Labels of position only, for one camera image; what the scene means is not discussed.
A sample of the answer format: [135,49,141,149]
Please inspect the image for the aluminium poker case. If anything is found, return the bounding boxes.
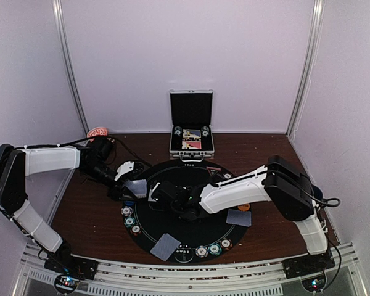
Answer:
[169,89,215,161]

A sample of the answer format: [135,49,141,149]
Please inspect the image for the blue card front seat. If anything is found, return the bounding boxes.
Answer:
[150,233,181,261]

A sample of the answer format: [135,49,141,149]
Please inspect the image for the blue card box in case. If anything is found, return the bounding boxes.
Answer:
[183,129,201,140]

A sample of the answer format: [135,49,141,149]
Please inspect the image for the round black poker mat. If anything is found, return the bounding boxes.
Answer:
[124,160,248,264]

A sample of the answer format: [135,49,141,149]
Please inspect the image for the orange chips front seat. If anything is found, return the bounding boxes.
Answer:
[220,238,232,250]

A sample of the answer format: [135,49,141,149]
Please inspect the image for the green chips seat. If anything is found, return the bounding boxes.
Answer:
[208,244,222,256]
[124,216,135,228]

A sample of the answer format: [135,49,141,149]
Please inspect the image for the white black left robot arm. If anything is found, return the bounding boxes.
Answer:
[0,136,148,274]

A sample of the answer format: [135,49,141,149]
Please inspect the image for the chip stack in case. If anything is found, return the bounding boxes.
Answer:
[201,126,210,137]
[173,126,183,136]

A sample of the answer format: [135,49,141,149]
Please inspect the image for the orange big blind button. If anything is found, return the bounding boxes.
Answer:
[238,204,250,212]

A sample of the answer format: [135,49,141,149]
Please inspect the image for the red white patterned bowl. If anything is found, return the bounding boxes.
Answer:
[87,127,109,138]

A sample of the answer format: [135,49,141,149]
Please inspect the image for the blue card seat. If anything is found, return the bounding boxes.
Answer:
[150,233,181,261]
[226,209,252,227]

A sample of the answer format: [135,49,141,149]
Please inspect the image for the left chip stack in case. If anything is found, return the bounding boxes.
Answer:
[173,126,183,136]

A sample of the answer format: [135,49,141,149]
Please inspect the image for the clear round dealer button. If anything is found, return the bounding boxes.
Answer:
[174,244,194,264]

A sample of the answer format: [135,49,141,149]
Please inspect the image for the red black triangle marker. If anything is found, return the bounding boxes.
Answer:
[206,166,221,178]

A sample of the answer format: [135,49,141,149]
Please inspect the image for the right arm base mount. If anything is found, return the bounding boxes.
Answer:
[282,248,335,279]

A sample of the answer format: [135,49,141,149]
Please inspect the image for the blue white chips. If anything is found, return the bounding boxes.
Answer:
[121,206,133,217]
[195,245,209,258]

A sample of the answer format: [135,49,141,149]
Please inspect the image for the right chip stack in case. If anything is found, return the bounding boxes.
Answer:
[201,126,210,137]

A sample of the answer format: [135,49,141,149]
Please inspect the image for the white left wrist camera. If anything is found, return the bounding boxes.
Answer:
[115,161,134,181]

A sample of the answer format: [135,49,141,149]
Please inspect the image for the dark blue mug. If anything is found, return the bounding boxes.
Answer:
[312,185,323,201]

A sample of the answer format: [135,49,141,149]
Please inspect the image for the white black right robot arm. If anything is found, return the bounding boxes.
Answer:
[149,155,341,273]

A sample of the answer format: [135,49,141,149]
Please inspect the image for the green chips front seat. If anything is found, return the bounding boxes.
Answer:
[208,244,222,256]

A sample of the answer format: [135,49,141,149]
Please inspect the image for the grey blue card deck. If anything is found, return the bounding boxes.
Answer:
[124,179,147,199]

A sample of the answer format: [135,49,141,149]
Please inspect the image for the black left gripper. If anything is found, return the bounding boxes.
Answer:
[82,161,139,202]

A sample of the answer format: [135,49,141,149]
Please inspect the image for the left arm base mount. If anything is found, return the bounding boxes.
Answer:
[37,240,98,280]

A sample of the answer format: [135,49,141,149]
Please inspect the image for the blue white chips front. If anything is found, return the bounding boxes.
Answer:
[195,245,209,258]

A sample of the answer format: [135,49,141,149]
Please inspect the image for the aluminium front rail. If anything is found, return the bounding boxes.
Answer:
[10,243,370,295]

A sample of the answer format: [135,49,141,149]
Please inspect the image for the red card box in case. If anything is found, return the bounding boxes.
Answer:
[182,141,202,150]

